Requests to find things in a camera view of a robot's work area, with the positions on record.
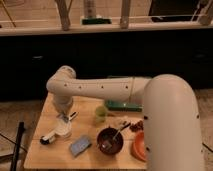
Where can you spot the orange plate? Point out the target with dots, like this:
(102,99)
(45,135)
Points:
(138,146)

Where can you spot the black pole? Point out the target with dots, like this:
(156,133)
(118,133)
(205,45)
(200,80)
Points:
(17,146)

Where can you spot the wooden railing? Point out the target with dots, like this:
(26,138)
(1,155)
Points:
(38,17)

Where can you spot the green box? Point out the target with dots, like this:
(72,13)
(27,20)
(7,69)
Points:
(120,106)

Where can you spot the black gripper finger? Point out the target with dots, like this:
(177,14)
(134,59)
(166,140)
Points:
(72,116)

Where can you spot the metal spoon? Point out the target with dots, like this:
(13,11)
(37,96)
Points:
(107,144)

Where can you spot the dark red food item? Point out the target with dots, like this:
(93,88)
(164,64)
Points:
(137,126)

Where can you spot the green plastic cup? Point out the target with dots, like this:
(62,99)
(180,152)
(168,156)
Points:
(100,114)

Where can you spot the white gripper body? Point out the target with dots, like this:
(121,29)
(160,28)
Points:
(62,104)

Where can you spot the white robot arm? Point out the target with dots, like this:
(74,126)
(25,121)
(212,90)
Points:
(172,131)

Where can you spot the dark brown bowl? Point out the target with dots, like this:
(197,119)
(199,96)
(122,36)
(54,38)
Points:
(117,144)

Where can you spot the white paper cup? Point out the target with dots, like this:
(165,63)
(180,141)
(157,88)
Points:
(63,129)

